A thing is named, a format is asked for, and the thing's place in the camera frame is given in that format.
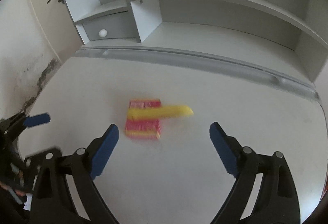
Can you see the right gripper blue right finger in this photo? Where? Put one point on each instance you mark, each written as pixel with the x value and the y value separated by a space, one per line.
pixel 227 148

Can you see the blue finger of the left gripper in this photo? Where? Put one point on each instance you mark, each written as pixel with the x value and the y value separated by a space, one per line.
pixel 36 120

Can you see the white door with black handle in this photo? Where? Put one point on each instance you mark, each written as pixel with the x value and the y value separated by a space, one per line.
pixel 35 31

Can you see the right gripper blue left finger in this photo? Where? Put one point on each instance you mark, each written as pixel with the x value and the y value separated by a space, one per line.
pixel 101 149

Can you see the red yellow striped box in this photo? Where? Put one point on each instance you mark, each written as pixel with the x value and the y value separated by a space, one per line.
pixel 143 129

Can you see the yellow snack bag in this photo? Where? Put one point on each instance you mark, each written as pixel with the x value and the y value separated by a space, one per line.
pixel 151 113

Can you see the white desk hutch shelf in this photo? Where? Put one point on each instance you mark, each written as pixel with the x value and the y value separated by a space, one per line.
pixel 286 37

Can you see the grey drawer with white knob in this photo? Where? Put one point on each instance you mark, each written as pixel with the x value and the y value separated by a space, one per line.
pixel 114 26

